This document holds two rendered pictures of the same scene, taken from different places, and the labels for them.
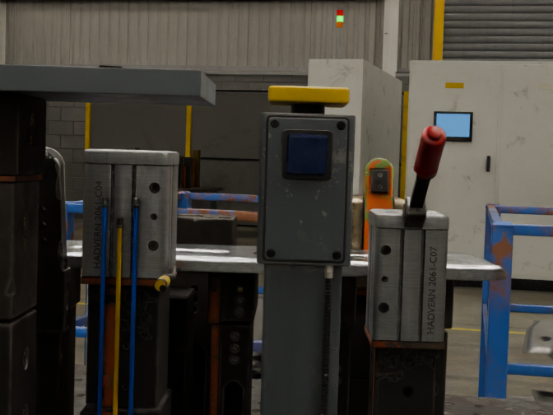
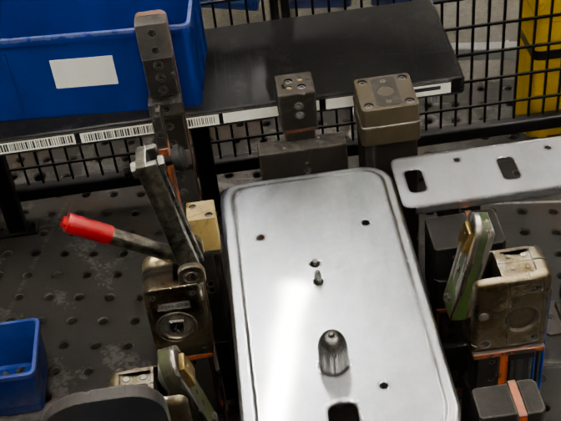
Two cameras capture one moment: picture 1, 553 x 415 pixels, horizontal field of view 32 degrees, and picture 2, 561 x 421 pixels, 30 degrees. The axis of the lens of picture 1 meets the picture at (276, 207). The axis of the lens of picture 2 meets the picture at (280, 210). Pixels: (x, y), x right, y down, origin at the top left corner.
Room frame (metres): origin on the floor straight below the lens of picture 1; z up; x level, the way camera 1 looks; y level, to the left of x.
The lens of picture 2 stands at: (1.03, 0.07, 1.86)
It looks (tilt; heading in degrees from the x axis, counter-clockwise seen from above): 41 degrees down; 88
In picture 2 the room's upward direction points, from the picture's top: 7 degrees counter-clockwise
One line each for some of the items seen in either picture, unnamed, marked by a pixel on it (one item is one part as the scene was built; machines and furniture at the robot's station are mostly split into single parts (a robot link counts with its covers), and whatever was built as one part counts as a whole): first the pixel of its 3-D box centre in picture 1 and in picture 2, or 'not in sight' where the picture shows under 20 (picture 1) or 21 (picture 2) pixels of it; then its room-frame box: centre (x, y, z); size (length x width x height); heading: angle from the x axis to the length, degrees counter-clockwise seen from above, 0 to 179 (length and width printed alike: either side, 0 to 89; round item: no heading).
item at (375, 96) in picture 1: (356, 147); not in sight; (10.00, -0.80, 1.22); 2.40 x 0.54 x 2.45; 165
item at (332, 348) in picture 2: not in sight; (333, 353); (1.09, 0.80, 1.02); 0.03 x 0.03 x 0.07
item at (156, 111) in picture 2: not in sight; (189, 271); (0.94, 1.03, 0.95); 0.03 x 0.01 x 0.50; 89
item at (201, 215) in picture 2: not in sight; (220, 316); (0.97, 1.01, 0.88); 0.04 x 0.04 x 0.36; 89
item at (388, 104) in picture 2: not in sight; (388, 194); (1.23, 1.20, 0.88); 0.08 x 0.08 x 0.36; 89
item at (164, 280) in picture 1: (169, 276); not in sight; (0.85, 0.09, 1.00); 0.12 x 0.01 x 0.01; 179
